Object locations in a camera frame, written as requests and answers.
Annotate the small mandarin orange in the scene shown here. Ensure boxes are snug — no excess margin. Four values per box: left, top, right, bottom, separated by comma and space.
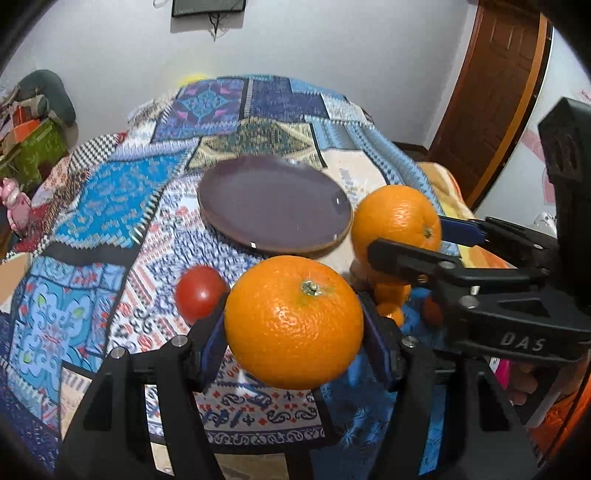
373, 282, 412, 307
377, 302, 406, 328

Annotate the large orange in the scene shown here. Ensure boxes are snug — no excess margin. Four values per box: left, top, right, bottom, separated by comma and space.
224, 256, 363, 390
351, 185, 443, 272

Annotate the red tomato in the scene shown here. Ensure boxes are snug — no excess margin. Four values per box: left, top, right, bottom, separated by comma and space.
174, 265, 229, 326

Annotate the right hand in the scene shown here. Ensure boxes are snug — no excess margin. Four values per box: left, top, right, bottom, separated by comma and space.
507, 362, 538, 406

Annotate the brown wooden door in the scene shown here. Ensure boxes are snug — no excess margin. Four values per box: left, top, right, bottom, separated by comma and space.
428, 1, 552, 209

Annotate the dark purple round plate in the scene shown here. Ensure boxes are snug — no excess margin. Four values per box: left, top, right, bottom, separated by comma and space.
198, 156, 353, 254

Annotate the brown cardboard box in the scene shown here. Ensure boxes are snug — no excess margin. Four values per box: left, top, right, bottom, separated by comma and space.
0, 253, 32, 313

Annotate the patchwork patterned bedspread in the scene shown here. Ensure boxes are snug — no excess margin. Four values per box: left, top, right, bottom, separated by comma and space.
1, 75, 437, 478

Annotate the pink plush toy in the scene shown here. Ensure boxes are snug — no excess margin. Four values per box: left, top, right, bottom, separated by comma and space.
1, 178, 31, 236

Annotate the green patterned box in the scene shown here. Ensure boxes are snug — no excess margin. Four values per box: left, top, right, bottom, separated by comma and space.
1, 119, 68, 190

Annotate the yellow fuzzy pillow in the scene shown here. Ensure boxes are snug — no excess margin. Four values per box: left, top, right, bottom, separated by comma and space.
177, 73, 209, 88

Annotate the dark green cushion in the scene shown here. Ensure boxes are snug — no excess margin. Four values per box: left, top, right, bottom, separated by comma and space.
16, 69, 76, 128

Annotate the wall mounted black monitor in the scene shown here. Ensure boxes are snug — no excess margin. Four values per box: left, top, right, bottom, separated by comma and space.
171, 0, 246, 18

